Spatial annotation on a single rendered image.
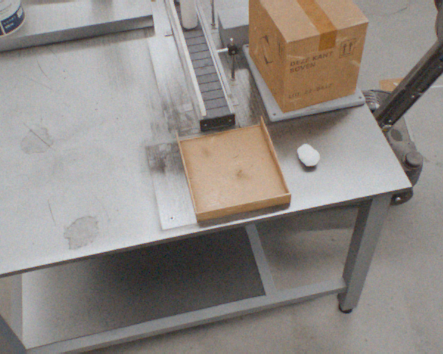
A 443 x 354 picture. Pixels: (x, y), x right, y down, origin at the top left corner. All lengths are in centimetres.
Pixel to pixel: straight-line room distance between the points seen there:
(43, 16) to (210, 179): 93
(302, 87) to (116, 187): 61
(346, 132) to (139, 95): 66
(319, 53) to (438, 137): 142
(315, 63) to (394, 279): 110
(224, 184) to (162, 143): 25
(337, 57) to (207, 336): 117
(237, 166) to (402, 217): 116
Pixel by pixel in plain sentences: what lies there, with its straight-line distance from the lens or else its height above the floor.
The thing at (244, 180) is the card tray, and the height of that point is 83.
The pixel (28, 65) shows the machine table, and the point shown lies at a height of 83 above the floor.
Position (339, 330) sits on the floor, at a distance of 233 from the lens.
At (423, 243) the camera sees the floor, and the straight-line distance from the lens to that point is 259.
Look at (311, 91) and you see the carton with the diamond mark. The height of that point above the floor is 91.
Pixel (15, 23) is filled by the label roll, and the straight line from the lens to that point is 218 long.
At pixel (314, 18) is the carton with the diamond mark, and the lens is 168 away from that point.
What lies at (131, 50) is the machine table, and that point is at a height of 83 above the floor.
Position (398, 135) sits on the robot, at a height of 24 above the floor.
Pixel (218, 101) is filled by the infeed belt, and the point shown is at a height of 88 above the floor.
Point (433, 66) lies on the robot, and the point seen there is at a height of 71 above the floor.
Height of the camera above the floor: 211
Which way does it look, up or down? 51 degrees down
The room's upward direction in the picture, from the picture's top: 4 degrees counter-clockwise
